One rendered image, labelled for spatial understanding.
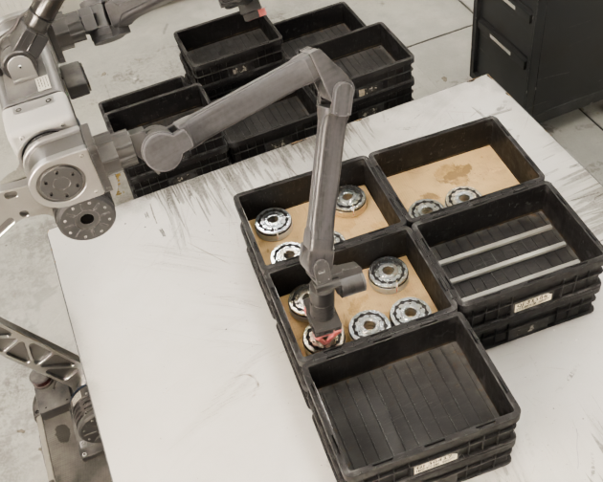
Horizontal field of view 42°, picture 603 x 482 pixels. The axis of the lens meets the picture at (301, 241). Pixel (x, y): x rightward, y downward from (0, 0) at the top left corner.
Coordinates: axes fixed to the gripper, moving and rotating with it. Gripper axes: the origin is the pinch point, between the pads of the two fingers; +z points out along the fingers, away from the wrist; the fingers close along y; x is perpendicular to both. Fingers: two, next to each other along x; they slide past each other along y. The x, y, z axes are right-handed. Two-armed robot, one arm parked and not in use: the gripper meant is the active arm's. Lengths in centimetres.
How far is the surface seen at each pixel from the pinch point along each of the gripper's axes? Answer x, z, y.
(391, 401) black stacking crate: -9.8, 2.6, -20.9
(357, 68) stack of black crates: -64, 42, 146
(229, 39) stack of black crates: -20, 47, 191
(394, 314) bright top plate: -18.7, 0.1, 0.0
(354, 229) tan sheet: -20.4, 4.6, 33.2
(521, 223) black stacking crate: -62, 1, 17
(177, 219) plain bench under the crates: 25, 23, 70
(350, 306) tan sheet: -10.3, 4.0, 8.2
